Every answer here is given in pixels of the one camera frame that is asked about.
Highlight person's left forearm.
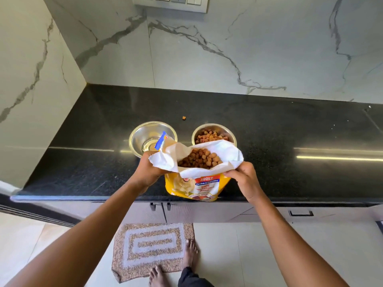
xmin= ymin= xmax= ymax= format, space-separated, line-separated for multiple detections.
xmin=4 ymin=179 xmax=150 ymax=287

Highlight person's right hand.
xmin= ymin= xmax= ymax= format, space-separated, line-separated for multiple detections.
xmin=223 ymin=161 xmax=264 ymax=205

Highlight yellow dog food bag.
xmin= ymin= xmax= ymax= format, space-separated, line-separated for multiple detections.
xmin=148 ymin=131 xmax=245 ymax=202

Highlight white wall switch panel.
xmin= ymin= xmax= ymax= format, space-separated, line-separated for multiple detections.
xmin=132 ymin=0 xmax=209 ymax=14

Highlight grey lower cabinet door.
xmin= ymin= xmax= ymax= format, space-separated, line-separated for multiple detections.
xmin=163 ymin=202 xmax=258 ymax=224
xmin=30 ymin=201 xmax=167 ymax=224

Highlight person's foot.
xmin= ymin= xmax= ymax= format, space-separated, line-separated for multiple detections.
xmin=181 ymin=239 xmax=199 ymax=271
xmin=148 ymin=265 xmax=169 ymax=287

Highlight black sliding door frame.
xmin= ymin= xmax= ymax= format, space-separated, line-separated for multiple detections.
xmin=0 ymin=193 xmax=81 ymax=228

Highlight person's right forearm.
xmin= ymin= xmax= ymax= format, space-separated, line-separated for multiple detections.
xmin=250 ymin=191 xmax=351 ymax=287

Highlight person's left foot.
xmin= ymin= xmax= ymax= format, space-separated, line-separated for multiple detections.
xmin=148 ymin=265 xmax=169 ymax=287

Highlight person's right foot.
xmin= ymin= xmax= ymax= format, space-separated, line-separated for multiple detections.
xmin=181 ymin=239 xmax=199 ymax=271

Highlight brown white patterned floor mat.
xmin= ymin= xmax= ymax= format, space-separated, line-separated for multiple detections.
xmin=111 ymin=223 xmax=195 ymax=284

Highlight person's dark trousers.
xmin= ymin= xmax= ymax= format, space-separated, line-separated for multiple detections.
xmin=177 ymin=267 xmax=215 ymax=287

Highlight person's left hand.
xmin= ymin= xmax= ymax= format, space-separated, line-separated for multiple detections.
xmin=130 ymin=151 xmax=170 ymax=192

